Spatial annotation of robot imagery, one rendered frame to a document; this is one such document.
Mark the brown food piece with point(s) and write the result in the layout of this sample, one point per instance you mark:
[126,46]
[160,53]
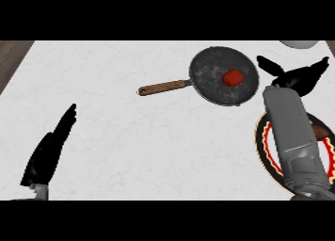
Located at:
[321,132]

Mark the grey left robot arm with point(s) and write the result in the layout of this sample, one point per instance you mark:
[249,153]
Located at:
[42,192]

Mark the white bowl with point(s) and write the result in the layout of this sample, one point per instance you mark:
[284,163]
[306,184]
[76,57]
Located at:
[300,44]

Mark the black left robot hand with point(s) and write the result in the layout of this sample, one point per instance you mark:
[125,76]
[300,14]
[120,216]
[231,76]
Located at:
[46,157]

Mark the black plate with red pattern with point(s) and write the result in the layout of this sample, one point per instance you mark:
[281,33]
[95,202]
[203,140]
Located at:
[334,157]

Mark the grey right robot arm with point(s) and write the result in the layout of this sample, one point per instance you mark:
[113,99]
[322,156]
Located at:
[297,141]

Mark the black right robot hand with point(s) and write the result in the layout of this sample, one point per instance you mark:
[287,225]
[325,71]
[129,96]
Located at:
[297,78]

